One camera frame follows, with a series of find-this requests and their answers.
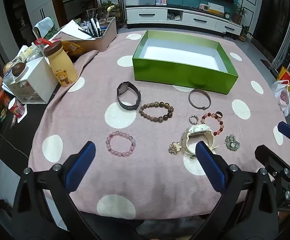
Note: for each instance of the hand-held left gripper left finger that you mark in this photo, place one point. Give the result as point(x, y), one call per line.
point(81, 165)

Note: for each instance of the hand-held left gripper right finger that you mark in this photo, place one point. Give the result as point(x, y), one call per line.
point(210, 165)

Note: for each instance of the silver brooch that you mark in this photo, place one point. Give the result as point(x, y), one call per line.
point(232, 143)

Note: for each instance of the white wristwatch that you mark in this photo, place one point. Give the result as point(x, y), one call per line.
point(200, 129)

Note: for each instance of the gold flower brooch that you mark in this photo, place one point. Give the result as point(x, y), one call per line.
point(176, 147)

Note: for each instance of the green cardboard box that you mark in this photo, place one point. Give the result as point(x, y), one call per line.
point(180, 77)

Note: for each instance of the white plastic bag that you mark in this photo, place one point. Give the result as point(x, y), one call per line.
point(282, 97)

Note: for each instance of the pink polka dot tablecloth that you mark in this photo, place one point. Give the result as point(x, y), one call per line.
point(160, 180)

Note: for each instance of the orange yellow shopping bag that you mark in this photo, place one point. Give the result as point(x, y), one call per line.
point(286, 76)

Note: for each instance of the metal bangle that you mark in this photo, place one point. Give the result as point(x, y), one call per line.
point(199, 90)

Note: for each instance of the red white snack cup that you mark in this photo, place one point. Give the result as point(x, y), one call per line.
point(16, 108)

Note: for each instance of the black wristwatch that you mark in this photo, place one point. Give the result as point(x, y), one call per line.
point(122, 88)

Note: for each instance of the white drawer organizer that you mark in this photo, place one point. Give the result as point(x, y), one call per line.
point(39, 80)

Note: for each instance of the yellow bear bottle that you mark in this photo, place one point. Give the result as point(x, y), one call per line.
point(62, 67)

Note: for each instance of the low potted plant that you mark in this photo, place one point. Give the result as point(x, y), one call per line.
point(245, 33)

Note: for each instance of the brown round object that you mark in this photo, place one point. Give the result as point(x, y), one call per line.
point(18, 69)

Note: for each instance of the orange snack packet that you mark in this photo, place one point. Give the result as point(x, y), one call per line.
point(72, 48)

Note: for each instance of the beige desk organizer box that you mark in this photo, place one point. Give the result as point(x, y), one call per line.
point(102, 40)

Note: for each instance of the tall potted plant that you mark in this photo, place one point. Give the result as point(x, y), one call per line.
point(239, 13)

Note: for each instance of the small black clock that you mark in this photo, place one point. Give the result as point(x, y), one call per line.
point(226, 16)

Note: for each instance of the white paper sheets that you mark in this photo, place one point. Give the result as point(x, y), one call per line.
point(72, 31)

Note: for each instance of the bunch of pens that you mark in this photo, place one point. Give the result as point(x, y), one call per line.
point(95, 26)

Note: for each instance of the yellow flat box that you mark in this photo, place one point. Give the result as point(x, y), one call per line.
point(216, 8)

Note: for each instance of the white green packet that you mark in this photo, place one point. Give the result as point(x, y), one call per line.
point(43, 26)

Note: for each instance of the pink small device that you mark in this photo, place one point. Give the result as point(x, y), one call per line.
point(204, 6)

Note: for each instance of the yellow figure on stick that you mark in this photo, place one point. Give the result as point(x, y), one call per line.
point(110, 8)

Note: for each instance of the bushy potted plants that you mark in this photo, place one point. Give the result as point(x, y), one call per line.
point(107, 7)

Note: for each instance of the white tv stand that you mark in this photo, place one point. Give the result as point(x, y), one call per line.
point(150, 13)

